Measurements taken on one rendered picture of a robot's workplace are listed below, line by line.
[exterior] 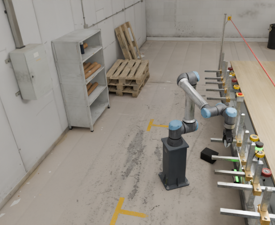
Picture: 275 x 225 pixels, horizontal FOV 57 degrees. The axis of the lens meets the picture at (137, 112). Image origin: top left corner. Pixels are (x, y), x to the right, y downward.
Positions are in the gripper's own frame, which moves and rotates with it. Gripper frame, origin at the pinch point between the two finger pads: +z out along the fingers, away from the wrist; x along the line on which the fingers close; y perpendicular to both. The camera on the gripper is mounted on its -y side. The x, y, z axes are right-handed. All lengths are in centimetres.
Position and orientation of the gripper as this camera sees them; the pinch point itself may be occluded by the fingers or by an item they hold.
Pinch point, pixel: (226, 146)
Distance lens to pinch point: 245.0
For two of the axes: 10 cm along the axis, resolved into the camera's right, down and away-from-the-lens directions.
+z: 0.5, 8.7, 4.9
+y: 1.7, -4.9, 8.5
